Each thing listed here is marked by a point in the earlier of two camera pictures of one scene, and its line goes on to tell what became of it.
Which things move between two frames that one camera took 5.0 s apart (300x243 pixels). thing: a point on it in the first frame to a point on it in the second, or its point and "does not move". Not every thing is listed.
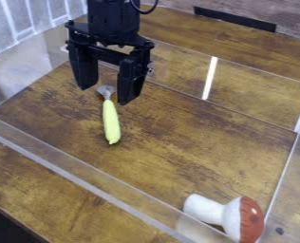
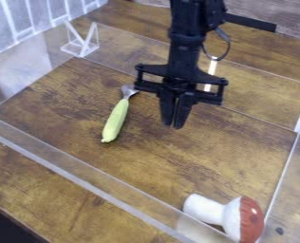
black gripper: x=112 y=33 to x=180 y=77
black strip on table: x=235 y=19 does not move
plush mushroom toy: x=237 y=216 does not move
